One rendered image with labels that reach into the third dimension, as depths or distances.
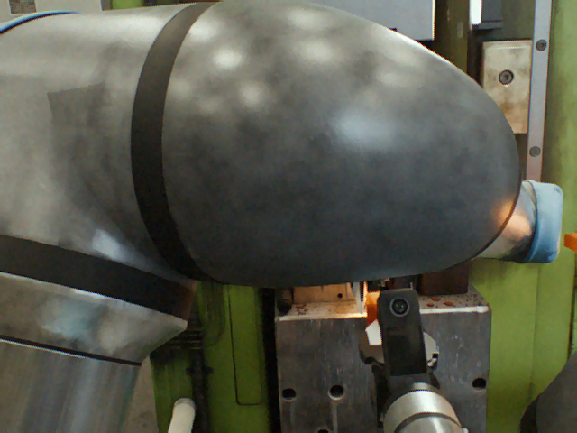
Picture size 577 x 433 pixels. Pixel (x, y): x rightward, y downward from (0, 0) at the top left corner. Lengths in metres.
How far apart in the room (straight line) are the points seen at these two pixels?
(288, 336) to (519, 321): 0.53
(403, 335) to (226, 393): 0.74
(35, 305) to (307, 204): 0.10
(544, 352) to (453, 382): 0.34
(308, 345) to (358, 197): 0.91
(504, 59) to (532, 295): 0.49
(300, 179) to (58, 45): 0.12
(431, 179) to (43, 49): 0.16
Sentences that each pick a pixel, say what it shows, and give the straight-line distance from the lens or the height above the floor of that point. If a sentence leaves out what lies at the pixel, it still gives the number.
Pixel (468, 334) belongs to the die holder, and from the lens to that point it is 1.15.
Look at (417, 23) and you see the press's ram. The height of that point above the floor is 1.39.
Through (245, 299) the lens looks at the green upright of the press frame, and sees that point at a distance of 1.30.
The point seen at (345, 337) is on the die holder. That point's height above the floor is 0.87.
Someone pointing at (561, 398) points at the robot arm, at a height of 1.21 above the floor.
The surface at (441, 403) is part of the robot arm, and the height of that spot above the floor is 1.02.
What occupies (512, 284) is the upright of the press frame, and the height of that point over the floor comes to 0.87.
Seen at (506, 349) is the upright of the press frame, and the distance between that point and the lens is 1.43.
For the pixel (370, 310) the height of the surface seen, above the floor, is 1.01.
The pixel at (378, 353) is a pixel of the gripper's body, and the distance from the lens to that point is 0.76.
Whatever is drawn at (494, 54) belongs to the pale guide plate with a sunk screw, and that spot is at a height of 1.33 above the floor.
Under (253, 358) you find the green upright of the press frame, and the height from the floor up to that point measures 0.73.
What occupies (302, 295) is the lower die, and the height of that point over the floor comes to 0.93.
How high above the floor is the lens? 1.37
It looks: 16 degrees down
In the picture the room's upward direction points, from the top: 3 degrees counter-clockwise
